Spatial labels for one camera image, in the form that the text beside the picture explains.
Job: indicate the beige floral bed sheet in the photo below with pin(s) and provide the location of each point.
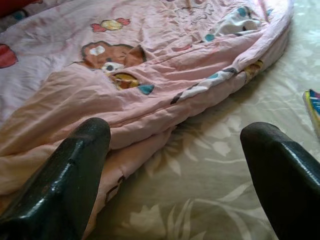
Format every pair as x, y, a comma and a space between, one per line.
200, 187

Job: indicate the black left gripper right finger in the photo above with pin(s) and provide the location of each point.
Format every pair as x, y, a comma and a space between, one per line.
287, 187

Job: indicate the red cushion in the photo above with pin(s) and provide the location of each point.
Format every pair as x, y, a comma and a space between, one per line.
15, 6

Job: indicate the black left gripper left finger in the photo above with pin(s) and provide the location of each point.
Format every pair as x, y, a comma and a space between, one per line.
50, 187

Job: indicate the colourful comic book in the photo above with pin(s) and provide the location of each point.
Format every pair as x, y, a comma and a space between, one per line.
313, 107

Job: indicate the pink bear print quilt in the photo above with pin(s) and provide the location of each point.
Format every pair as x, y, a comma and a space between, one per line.
125, 87

